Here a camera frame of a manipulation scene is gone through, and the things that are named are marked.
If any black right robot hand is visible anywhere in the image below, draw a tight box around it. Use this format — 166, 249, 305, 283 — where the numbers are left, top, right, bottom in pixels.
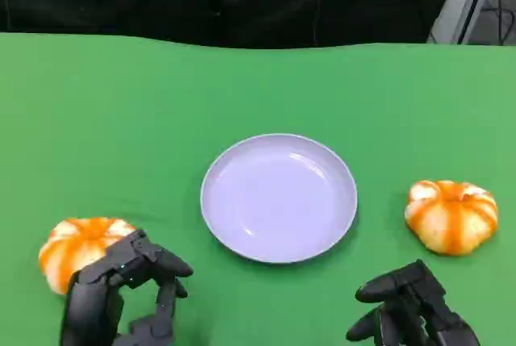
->
345, 259, 481, 346

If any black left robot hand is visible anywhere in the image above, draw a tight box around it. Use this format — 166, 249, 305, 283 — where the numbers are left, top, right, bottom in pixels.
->
59, 229, 194, 346

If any orange white toy bread roll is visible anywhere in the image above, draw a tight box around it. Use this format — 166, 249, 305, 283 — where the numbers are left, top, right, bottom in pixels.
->
38, 217, 137, 295
404, 179, 499, 257

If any lilac plate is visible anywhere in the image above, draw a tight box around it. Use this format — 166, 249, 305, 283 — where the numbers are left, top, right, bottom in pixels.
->
200, 133, 359, 265

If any black cable on floor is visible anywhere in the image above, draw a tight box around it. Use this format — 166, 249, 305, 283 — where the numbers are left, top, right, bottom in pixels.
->
481, 0, 516, 44

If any grey metal frame post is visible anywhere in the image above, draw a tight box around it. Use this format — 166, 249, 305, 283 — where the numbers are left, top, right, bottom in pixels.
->
427, 0, 502, 44

